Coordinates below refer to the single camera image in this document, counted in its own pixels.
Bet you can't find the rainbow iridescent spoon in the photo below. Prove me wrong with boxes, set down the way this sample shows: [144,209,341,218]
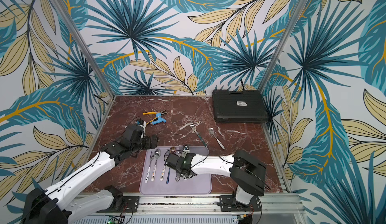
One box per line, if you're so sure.
[166,147,177,184]

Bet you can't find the white Pochacco handle fork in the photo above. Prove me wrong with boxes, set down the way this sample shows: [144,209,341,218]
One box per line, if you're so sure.
[145,151,155,183]

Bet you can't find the cartoon handle spoon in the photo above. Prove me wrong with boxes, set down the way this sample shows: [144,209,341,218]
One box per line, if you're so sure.
[151,148,161,181]

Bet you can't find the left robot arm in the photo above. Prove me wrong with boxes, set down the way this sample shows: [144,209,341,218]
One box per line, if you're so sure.
[20,121,159,224]

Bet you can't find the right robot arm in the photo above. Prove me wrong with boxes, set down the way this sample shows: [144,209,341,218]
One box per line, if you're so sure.
[165,150,267,205]

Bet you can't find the lilac placemat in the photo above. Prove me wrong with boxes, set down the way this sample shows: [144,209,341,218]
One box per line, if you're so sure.
[139,146,212,195]

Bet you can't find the blue glue gun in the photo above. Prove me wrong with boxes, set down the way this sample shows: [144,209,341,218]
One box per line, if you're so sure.
[151,113,166,125]

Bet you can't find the black tool case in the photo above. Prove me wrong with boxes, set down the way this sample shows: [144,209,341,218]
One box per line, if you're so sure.
[212,89,269,124]

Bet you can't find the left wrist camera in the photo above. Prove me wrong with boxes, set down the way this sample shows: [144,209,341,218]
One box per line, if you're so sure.
[135,119,146,126]

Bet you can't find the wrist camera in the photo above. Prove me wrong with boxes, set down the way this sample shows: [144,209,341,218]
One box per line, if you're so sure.
[182,145,190,158]
[135,119,146,126]

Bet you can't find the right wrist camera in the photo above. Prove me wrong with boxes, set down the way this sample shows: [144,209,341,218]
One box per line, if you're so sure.
[182,145,190,158]

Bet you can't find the yellow handled pliers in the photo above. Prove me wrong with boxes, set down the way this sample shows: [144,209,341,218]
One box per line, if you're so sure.
[142,110,167,125]

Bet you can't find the green handle fork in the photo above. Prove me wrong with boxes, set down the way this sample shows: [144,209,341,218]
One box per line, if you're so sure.
[190,122,208,147]

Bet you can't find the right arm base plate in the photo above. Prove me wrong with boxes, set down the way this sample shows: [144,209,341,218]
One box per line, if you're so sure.
[217,195,261,212]

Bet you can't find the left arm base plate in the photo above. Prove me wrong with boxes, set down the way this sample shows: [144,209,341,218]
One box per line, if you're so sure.
[98,185,140,213]

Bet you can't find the aluminium front rail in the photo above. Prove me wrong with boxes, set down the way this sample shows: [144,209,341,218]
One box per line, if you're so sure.
[45,193,308,224]

